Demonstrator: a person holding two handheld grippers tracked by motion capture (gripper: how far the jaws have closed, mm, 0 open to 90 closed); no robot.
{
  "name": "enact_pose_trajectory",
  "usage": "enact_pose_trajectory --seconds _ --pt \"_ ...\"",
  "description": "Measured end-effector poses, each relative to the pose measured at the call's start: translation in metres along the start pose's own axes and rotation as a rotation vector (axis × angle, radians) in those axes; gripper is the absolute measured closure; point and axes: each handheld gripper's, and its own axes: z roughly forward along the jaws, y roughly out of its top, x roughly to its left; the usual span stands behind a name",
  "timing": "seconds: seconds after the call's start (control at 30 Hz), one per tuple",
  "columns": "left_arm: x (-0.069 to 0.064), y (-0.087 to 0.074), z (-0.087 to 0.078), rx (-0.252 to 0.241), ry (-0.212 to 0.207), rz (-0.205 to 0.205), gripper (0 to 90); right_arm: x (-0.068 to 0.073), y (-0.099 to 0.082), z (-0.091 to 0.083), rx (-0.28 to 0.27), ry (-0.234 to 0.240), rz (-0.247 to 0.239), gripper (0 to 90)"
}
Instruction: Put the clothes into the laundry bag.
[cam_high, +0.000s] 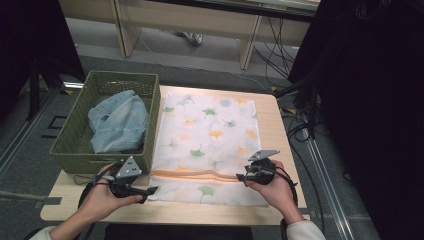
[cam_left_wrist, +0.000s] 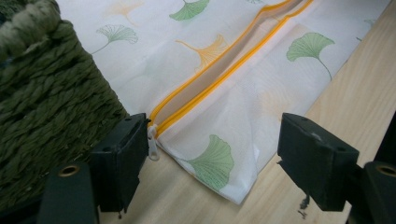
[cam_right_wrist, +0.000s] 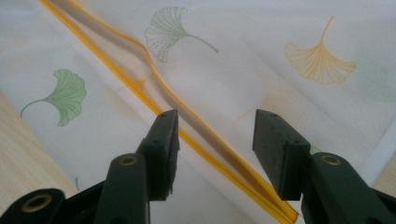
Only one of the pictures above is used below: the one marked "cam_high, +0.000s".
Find person's left hand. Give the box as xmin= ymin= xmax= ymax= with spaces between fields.
xmin=79 ymin=163 xmax=145 ymax=223

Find light wooden desk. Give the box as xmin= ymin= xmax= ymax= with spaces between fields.
xmin=59 ymin=0 xmax=322 ymax=71

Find metal floor rail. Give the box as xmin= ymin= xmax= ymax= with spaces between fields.
xmin=0 ymin=88 xmax=59 ymax=179
xmin=304 ymin=131 xmax=356 ymax=240

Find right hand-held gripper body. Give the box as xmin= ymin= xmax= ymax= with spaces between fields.
xmin=245 ymin=149 xmax=281 ymax=186

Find light blue denim garment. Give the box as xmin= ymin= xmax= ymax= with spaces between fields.
xmin=87 ymin=89 xmax=151 ymax=155

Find black metal stand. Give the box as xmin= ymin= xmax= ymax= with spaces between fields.
xmin=25 ymin=55 xmax=69 ymax=122

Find black cables under desk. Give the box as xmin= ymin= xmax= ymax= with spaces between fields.
xmin=252 ymin=15 xmax=303 ymax=89

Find person's right hand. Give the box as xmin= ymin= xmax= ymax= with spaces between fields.
xmin=246 ymin=160 xmax=305 ymax=225

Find green woven basket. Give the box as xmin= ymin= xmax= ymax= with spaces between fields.
xmin=49 ymin=70 xmax=161 ymax=175

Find white leaf-print laundry bag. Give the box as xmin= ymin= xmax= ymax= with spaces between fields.
xmin=147 ymin=91 xmax=270 ymax=207

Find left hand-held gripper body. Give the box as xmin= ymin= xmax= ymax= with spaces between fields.
xmin=108 ymin=155 xmax=143 ymax=200

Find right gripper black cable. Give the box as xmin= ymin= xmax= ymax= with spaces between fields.
xmin=266 ymin=165 xmax=300 ymax=240

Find black cables on floor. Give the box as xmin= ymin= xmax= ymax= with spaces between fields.
xmin=279 ymin=99 xmax=329 ymax=236

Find black curtain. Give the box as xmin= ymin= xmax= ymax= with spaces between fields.
xmin=0 ymin=0 xmax=87 ymax=118
xmin=287 ymin=0 xmax=424 ymax=240

